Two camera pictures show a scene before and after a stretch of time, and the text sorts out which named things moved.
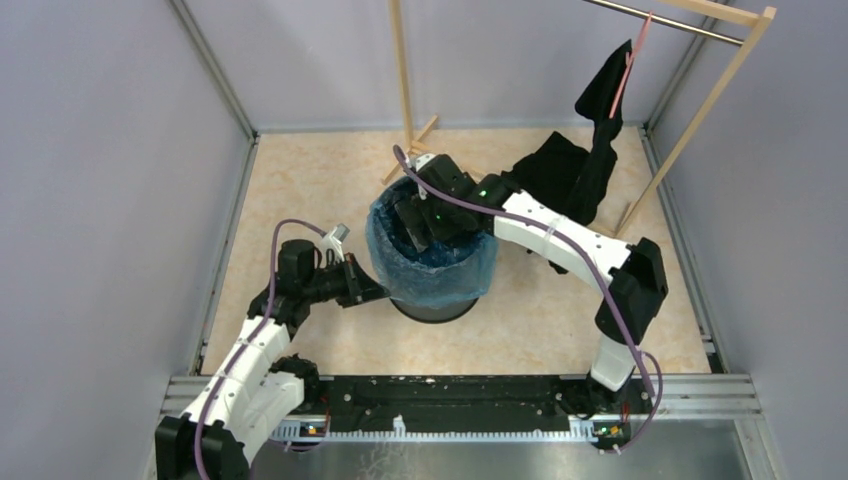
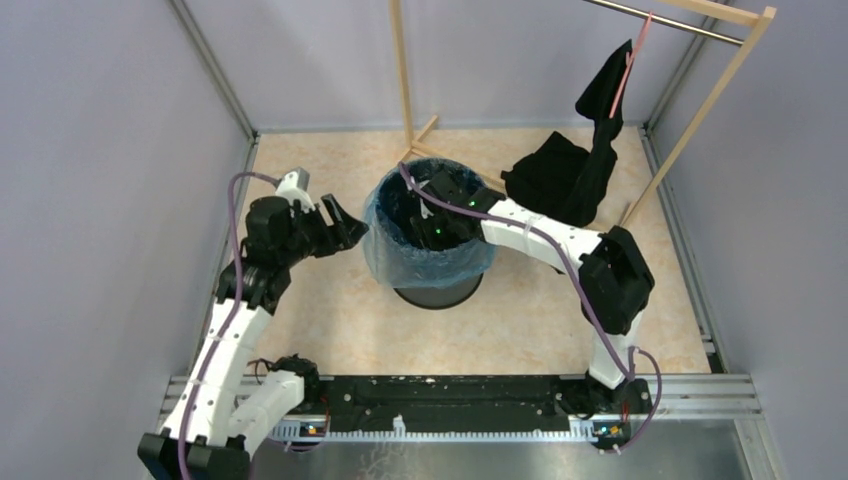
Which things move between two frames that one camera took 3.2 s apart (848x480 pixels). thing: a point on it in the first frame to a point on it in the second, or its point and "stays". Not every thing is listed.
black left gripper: x=358 y=286 to x=342 y=234
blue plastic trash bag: x=452 y=272 stays
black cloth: x=566 y=175 stays
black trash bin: x=431 y=314 to x=443 y=296
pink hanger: x=628 y=62 stays
